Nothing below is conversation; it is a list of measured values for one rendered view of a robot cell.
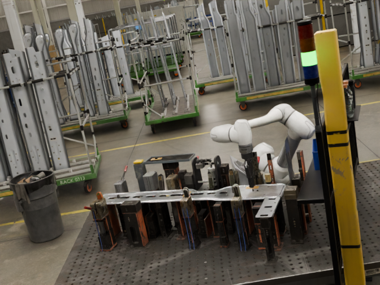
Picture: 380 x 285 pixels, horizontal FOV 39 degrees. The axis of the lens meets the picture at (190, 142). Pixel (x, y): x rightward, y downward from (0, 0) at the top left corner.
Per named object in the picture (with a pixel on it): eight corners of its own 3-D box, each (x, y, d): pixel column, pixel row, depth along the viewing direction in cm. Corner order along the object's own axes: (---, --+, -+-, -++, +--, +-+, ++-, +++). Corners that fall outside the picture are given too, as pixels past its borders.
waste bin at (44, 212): (18, 250, 590) (0, 188, 572) (33, 229, 642) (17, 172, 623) (63, 242, 587) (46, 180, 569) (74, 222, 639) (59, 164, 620)
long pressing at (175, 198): (89, 207, 385) (89, 204, 385) (104, 194, 405) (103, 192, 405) (281, 198, 335) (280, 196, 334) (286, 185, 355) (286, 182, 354)
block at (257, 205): (255, 250, 338) (249, 208, 330) (259, 242, 347) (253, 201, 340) (271, 250, 334) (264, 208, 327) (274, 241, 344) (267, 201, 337)
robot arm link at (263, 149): (247, 160, 449) (262, 138, 445) (264, 173, 444) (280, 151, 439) (242, 160, 434) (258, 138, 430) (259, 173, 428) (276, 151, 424)
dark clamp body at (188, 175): (189, 226, 392) (179, 177, 383) (195, 218, 404) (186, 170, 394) (203, 225, 388) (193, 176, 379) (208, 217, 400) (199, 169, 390)
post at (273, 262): (264, 266, 317) (257, 221, 309) (268, 257, 327) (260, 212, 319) (275, 266, 315) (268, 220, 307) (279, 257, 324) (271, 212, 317)
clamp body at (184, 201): (185, 250, 356) (175, 202, 347) (191, 241, 367) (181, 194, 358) (198, 250, 352) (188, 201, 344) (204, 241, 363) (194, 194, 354)
